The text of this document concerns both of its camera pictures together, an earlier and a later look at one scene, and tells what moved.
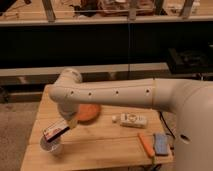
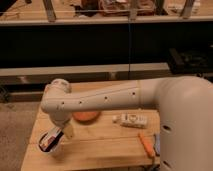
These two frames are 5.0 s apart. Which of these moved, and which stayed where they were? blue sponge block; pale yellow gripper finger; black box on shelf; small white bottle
Moved: pale yellow gripper finger
Stayed: blue sponge block; black box on shelf; small white bottle
